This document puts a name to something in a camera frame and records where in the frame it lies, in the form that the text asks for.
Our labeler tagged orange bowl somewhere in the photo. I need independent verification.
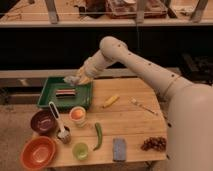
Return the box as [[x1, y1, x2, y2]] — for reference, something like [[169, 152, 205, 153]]
[[20, 136, 56, 171]]

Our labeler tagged orange white cup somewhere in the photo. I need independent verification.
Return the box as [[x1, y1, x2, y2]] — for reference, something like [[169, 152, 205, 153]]
[[69, 106, 86, 127]]

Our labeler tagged blue grey sponge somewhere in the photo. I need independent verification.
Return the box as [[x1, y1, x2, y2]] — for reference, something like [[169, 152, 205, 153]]
[[113, 138, 126, 162]]

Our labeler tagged grey blue towel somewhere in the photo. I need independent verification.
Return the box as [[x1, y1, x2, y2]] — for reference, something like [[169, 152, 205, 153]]
[[64, 76, 80, 86]]

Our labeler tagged silver fork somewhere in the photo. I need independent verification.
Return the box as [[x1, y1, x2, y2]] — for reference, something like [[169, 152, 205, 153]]
[[131, 98, 158, 116]]

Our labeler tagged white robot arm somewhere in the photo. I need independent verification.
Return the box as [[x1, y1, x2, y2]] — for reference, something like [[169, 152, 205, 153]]
[[77, 36, 213, 171]]

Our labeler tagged small dark metal cup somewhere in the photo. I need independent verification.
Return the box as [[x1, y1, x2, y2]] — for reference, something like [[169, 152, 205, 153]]
[[57, 127, 71, 144]]

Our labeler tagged wooden shelf with clutter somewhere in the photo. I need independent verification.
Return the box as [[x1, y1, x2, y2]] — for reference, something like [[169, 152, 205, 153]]
[[0, 0, 213, 28]]

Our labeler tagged green tray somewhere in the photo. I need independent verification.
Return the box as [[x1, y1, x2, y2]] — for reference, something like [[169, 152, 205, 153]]
[[37, 77, 93, 110]]

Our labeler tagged green chili pepper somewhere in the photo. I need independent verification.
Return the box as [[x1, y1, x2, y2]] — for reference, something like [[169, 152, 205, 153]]
[[93, 123, 103, 151]]

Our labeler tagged yellow banana toy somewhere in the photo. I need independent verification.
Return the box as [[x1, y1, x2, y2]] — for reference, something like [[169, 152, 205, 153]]
[[103, 95, 119, 108]]

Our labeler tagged small green cup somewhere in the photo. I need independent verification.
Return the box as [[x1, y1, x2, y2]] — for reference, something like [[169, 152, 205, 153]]
[[72, 143, 88, 160]]

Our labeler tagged striped block in tray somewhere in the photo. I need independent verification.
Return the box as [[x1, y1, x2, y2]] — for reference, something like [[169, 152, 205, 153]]
[[55, 89, 76, 98]]

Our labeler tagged bunch of dark grapes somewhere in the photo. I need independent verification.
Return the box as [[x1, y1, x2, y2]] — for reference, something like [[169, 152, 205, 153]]
[[141, 137, 167, 152]]

